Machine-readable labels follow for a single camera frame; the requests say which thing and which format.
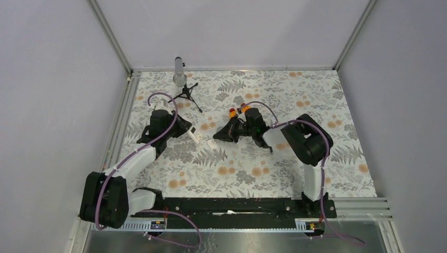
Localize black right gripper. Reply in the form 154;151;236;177
213;115;256;143

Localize white remote control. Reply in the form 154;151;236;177
187;126;203;144

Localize white battery cover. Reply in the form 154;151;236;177
207;139;218;150

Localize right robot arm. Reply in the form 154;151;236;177
213;108;334;217

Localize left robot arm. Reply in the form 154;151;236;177
79;109;196;230

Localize orange toy car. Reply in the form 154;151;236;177
229;103;250;118

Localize black mini tripod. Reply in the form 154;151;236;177
168;82;203;113

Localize floral table mat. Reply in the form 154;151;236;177
129;71;376;198

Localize silver microphone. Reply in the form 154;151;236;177
173;56;187;87

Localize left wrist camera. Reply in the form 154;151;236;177
154;99;170;111

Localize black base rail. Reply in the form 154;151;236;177
153;197;338;230

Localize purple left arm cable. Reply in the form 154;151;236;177
94;92;204;249

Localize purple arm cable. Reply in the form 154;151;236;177
94;92;204;249
241;101;366;247

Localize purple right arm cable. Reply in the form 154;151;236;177
241;101;366;247

